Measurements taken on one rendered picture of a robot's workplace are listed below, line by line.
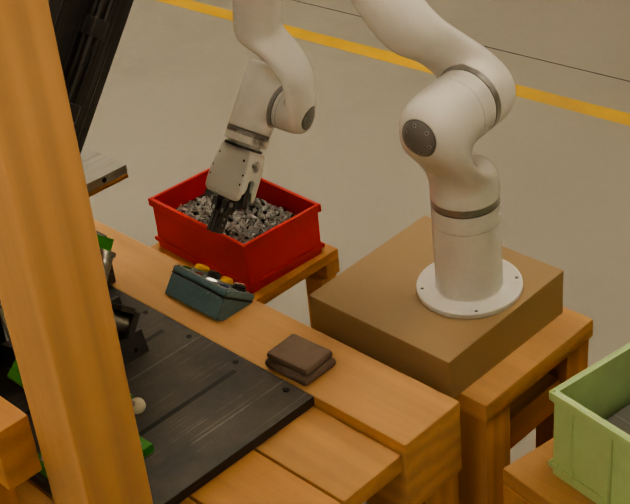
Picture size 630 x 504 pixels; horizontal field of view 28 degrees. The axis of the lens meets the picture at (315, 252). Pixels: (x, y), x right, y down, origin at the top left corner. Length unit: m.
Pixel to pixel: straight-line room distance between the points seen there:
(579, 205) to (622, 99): 0.84
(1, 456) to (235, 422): 0.60
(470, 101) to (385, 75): 3.37
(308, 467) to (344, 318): 0.35
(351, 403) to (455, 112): 0.51
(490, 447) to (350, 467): 0.33
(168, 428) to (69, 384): 0.65
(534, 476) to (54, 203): 1.05
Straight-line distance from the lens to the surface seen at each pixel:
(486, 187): 2.10
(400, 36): 2.04
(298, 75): 2.28
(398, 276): 2.31
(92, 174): 2.38
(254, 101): 2.35
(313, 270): 2.63
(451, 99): 2.00
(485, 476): 2.26
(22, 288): 1.40
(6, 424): 1.56
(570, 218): 4.30
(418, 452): 2.04
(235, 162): 2.36
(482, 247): 2.16
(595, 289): 3.95
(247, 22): 2.26
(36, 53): 1.29
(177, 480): 1.99
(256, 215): 2.68
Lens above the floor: 2.21
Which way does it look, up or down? 32 degrees down
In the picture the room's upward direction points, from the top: 6 degrees counter-clockwise
